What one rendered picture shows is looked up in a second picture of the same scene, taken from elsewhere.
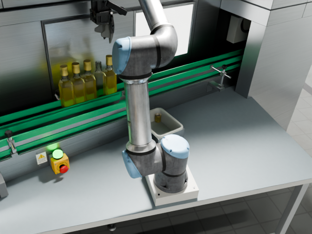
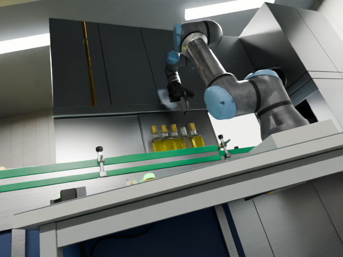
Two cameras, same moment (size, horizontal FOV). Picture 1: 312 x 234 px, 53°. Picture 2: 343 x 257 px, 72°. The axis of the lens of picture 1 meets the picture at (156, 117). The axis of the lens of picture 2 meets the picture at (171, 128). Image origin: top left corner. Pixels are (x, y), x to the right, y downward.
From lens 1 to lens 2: 1.24 m
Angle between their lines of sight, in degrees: 61
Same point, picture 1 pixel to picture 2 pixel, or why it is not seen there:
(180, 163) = (274, 82)
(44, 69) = (141, 151)
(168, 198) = (291, 134)
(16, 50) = (119, 133)
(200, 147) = not seen: hidden behind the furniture
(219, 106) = not seen: hidden behind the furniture
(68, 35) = (157, 123)
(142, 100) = (203, 46)
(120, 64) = (176, 29)
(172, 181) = (280, 112)
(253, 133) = not seen: outside the picture
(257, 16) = (307, 91)
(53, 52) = (147, 133)
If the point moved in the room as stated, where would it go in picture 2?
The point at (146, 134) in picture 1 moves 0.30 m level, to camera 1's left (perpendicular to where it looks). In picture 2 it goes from (218, 66) to (143, 97)
